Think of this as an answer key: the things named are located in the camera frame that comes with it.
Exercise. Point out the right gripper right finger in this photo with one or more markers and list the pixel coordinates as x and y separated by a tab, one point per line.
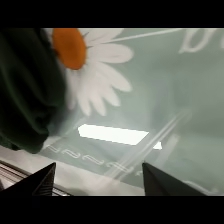
163	185

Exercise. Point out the silver frame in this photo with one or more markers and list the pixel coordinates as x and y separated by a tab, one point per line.
12	170

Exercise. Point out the dark green T-shirt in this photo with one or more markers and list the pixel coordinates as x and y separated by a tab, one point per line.
26	90

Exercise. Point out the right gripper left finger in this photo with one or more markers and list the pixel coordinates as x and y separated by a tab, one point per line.
42	183

